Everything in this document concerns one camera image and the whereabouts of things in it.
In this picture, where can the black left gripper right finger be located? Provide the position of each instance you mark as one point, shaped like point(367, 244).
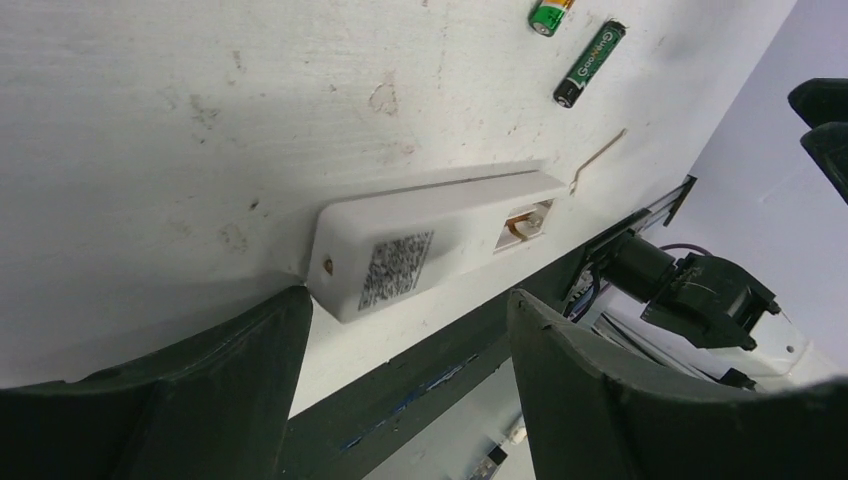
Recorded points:
point(596, 411)

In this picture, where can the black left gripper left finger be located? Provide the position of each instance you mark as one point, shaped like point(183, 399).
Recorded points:
point(212, 406)

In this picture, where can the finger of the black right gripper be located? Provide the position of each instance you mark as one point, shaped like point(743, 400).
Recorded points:
point(822, 104)

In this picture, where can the white remote control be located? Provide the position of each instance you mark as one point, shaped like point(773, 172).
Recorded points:
point(373, 252)

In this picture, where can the white remote battery cover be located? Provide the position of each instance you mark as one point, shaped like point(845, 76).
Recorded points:
point(574, 184)

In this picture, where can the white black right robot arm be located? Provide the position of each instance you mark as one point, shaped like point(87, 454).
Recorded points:
point(718, 307)

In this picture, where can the green black AAA battery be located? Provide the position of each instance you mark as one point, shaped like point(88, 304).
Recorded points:
point(589, 63)

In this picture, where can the gold AAA battery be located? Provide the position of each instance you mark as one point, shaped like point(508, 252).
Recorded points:
point(547, 15)

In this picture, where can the aluminium table edge rail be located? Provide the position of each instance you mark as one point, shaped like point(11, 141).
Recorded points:
point(662, 211)

